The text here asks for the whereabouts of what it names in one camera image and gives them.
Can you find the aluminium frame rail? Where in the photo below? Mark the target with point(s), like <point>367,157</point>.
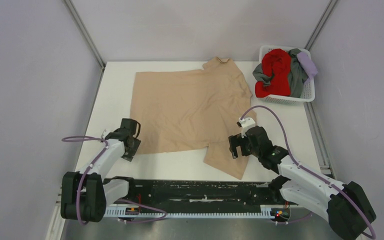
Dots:
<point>326,170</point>

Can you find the grey t shirt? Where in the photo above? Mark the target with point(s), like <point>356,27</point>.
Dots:
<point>297,76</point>

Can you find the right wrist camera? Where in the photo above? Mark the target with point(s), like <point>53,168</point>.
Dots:
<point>246,124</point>

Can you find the beige t shirt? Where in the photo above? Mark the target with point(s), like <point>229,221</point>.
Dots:
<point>192,110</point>

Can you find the white plastic laundry basket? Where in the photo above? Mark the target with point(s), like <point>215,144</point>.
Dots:
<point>308,92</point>

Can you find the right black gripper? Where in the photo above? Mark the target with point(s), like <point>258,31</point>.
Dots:
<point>236,141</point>

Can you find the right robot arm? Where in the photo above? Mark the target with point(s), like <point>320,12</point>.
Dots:
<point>345,207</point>

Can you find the lilac t shirt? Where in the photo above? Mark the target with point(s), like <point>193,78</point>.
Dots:
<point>307,64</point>

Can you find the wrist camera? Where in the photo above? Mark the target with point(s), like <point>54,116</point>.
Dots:
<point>104,133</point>
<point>246,124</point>

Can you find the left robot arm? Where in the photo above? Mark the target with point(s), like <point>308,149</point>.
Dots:
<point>85,194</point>

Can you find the red t shirt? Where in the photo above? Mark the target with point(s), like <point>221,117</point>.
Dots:
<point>272,74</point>

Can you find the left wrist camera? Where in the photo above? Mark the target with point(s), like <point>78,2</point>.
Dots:
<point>104,133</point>

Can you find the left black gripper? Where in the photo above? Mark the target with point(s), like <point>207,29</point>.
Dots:
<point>128,156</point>

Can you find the white slotted cable duct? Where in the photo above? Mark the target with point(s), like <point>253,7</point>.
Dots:
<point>129,211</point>

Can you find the corner wall profile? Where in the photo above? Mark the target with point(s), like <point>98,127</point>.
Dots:
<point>321,23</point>
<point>85,33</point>

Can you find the right corner wall profile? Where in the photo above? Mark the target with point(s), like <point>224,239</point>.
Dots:
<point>321,23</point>

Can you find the left corner wall profile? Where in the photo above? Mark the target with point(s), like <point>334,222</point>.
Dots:
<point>85,33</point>

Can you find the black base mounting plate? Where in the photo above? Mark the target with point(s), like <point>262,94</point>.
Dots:
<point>204,197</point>

